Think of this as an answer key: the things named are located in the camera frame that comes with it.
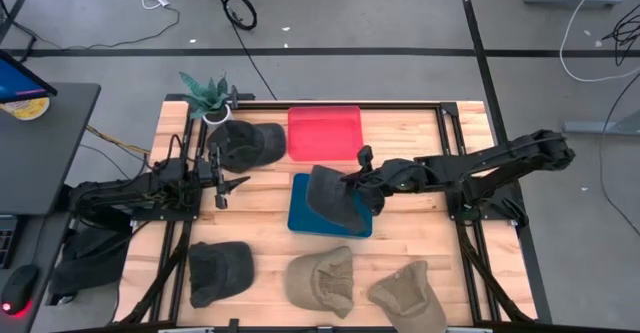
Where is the black bag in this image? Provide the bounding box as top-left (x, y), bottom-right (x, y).
top-left (47, 225), bottom-right (132, 307)

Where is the black keyboard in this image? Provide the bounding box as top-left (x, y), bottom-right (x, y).
top-left (0, 214), bottom-right (21, 270)

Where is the white floor cable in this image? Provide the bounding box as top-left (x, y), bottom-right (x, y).
top-left (558, 0), bottom-right (640, 83)

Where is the black cable bundle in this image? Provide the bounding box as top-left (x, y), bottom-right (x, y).
top-left (602, 2), bottom-right (640, 67)

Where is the green artificial plant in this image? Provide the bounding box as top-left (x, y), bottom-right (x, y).
top-left (178, 71), bottom-right (232, 120)

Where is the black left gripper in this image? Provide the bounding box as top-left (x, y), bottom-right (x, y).
top-left (197, 141), bottom-right (252, 211)

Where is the yellow and black cable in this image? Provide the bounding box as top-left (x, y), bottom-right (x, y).
top-left (84, 125), bottom-right (151, 157)

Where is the blue plastic tray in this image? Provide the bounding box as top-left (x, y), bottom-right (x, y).
top-left (287, 172), bottom-right (374, 239)

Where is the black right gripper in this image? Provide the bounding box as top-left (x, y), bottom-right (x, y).
top-left (340, 157), bottom-right (426, 218)

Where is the black desk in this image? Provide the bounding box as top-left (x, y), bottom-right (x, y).
top-left (0, 81), bottom-right (102, 217)

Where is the dark grey baseball cap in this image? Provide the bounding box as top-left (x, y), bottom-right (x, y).
top-left (207, 120), bottom-right (288, 174)
top-left (187, 241), bottom-right (255, 309)
top-left (305, 164), bottom-right (374, 234)

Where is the black aluminium table frame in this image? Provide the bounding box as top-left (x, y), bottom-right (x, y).
top-left (112, 92), bottom-right (554, 333)

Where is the white plant pot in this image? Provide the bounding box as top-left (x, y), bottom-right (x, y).
top-left (202, 103), bottom-right (233, 126)

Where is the yellow wipes canister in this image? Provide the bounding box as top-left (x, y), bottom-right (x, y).
top-left (0, 96), bottom-right (51, 122)

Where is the coiled black cable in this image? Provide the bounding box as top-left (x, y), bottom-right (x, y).
top-left (209, 0), bottom-right (279, 102)

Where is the black computer mouse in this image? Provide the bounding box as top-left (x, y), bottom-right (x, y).
top-left (0, 264), bottom-right (40, 317)

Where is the tan baseball cap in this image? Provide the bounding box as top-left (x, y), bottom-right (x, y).
top-left (284, 245), bottom-right (355, 319)
top-left (367, 259), bottom-right (448, 333)

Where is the red plastic tray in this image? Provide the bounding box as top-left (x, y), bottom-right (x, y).
top-left (287, 105), bottom-right (365, 163)

